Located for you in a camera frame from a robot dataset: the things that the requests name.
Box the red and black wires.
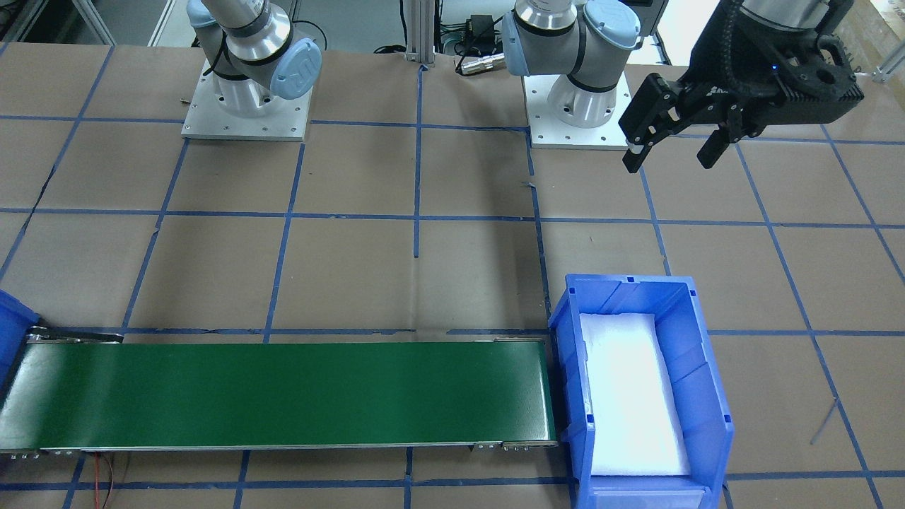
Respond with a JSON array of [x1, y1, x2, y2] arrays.
[[90, 452, 118, 509]]

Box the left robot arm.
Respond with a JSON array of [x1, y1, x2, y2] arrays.
[[501, 1, 864, 173]]

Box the green conveyor belt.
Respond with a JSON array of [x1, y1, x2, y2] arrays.
[[2, 339, 556, 453]]

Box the white foam pad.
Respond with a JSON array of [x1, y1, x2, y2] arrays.
[[580, 313, 691, 476]]

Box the black power adapter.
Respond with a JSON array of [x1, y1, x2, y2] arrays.
[[462, 14, 497, 56]]

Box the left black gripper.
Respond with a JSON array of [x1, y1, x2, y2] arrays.
[[619, 14, 786, 174]]

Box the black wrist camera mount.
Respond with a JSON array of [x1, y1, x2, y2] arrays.
[[764, 32, 864, 125]]

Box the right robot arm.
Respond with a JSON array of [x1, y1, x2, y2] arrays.
[[185, 1, 322, 118]]

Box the aluminium frame post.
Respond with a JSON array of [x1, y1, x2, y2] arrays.
[[400, 1, 440, 68]]

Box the blue plastic bin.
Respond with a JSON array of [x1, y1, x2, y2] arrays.
[[549, 274, 735, 508], [1, 290, 40, 399]]

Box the silver cylindrical connector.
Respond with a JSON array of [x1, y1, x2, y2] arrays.
[[455, 54, 506, 76]]

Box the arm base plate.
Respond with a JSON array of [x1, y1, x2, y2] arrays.
[[181, 73, 313, 142], [522, 74, 631, 151]]

